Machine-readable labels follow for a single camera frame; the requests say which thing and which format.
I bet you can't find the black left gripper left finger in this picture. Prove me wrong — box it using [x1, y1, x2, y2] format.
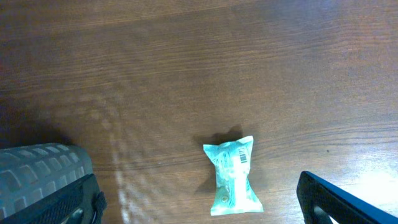
[1, 174, 107, 224]

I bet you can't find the mint green pack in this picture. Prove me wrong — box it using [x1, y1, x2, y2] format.
[203, 136, 264, 216]

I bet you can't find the grey mesh basket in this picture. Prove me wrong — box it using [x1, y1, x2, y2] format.
[1, 143, 93, 220]

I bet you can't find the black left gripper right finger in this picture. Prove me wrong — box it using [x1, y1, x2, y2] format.
[296, 171, 397, 224]

